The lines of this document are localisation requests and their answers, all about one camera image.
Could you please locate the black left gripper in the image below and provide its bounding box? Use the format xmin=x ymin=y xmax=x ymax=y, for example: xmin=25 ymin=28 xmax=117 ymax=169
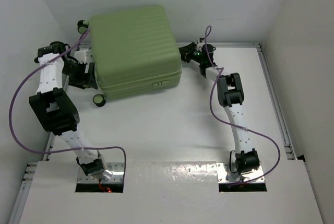
xmin=64 ymin=62 xmax=99 ymax=90

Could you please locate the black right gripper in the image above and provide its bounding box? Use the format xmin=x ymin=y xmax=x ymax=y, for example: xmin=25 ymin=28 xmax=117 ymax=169
xmin=173 ymin=43 xmax=204 ymax=65

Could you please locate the green suitcase blue lining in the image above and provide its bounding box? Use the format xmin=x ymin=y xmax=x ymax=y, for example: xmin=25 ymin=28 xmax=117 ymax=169
xmin=77 ymin=5 xmax=182 ymax=100

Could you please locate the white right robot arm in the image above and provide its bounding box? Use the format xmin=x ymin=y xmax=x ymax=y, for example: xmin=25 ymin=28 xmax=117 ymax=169
xmin=179 ymin=42 xmax=260 ymax=175

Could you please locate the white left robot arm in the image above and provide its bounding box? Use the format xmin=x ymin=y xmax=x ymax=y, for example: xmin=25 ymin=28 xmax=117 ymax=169
xmin=29 ymin=41 xmax=107 ymax=181

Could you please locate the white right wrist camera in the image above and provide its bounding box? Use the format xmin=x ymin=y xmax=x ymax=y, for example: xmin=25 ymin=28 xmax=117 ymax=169
xmin=196 ymin=38 xmax=205 ymax=49

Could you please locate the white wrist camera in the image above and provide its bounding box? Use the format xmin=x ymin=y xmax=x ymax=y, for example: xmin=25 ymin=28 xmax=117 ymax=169
xmin=196 ymin=38 xmax=205 ymax=49
xmin=74 ymin=49 xmax=91 ymax=64

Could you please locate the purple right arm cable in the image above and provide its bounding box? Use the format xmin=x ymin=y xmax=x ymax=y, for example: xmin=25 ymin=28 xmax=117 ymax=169
xmin=205 ymin=25 xmax=281 ymax=185

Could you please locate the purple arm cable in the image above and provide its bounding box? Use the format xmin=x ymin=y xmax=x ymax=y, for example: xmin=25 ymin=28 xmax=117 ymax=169
xmin=9 ymin=27 xmax=126 ymax=183
xmin=205 ymin=25 xmax=281 ymax=185

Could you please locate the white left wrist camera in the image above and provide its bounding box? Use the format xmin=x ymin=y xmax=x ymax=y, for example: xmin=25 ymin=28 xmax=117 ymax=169
xmin=74 ymin=49 xmax=91 ymax=64

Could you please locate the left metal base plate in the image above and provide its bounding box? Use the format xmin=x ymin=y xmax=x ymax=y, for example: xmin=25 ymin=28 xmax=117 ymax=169
xmin=77 ymin=162 xmax=124 ymax=184

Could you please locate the metal base plate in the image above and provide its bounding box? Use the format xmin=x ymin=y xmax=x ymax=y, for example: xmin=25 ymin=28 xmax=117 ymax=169
xmin=77 ymin=162 xmax=124 ymax=184
xmin=216 ymin=162 xmax=265 ymax=185

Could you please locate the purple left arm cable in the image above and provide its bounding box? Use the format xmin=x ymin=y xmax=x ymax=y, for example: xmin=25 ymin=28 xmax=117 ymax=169
xmin=9 ymin=27 xmax=126 ymax=183

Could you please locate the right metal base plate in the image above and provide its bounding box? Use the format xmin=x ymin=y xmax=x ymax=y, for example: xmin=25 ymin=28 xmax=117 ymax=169
xmin=216 ymin=162 xmax=265 ymax=185

